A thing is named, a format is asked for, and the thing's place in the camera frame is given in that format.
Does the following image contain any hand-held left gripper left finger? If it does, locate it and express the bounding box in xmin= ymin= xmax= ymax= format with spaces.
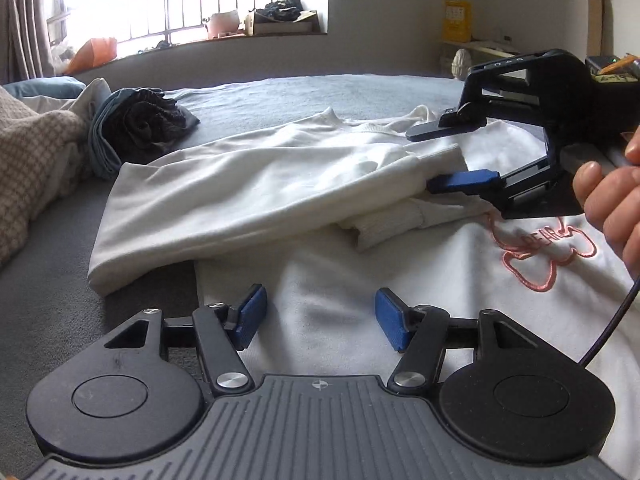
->
xmin=104 ymin=283 xmax=269 ymax=397

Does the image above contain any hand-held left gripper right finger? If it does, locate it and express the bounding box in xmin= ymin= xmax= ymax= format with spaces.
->
xmin=374 ymin=287 xmax=538 ymax=402

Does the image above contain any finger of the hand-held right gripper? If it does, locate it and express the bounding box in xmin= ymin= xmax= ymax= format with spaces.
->
xmin=427 ymin=157 xmax=551 ymax=207
xmin=406 ymin=102 xmax=489 ymax=142

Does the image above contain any white sweatshirt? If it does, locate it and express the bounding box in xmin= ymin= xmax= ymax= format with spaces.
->
xmin=87 ymin=105 xmax=640 ymax=478

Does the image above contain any person's right hand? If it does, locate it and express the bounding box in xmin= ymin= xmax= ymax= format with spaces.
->
xmin=572 ymin=127 xmax=640 ymax=278

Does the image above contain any cream bedpost finial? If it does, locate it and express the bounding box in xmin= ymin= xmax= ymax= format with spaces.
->
xmin=451 ymin=47 xmax=474 ymax=79

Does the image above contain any long cardboard piece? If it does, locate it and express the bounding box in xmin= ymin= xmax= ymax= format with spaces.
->
xmin=586 ymin=0 xmax=606 ymax=58

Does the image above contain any white wooden shelf unit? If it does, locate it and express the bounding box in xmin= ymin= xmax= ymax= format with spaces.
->
xmin=439 ymin=35 xmax=531 ymax=78

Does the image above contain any yellow box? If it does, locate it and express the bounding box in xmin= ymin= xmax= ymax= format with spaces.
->
xmin=444 ymin=0 xmax=472 ymax=43

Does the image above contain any open cardboard box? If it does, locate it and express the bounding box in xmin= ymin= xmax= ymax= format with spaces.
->
xmin=245 ymin=9 xmax=321 ymax=37

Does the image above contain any black bag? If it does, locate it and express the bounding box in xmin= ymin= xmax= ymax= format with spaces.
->
xmin=262 ymin=0 xmax=302 ymax=23

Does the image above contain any black garment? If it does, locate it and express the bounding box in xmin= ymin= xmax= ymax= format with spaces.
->
xmin=112 ymin=87 xmax=201 ymax=153

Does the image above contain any blue-grey garment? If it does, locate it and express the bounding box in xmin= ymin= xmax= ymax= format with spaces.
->
xmin=87 ymin=89 xmax=132 ymax=181

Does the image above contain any beige checkered blanket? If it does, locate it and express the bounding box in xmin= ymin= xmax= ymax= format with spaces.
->
xmin=0 ymin=85 xmax=96 ymax=268

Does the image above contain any orange bag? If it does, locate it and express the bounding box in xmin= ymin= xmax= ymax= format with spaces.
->
xmin=65 ymin=36 xmax=118 ymax=75

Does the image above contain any blue pillow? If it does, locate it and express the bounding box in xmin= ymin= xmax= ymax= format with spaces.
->
xmin=0 ymin=76 xmax=88 ymax=101

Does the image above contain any pink curtain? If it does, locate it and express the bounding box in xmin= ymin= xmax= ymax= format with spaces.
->
xmin=0 ymin=0 xmax=66 ymax=86

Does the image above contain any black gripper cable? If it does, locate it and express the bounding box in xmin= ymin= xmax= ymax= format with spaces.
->
xmin=579 ymin=274 xmax=640 ymax=367

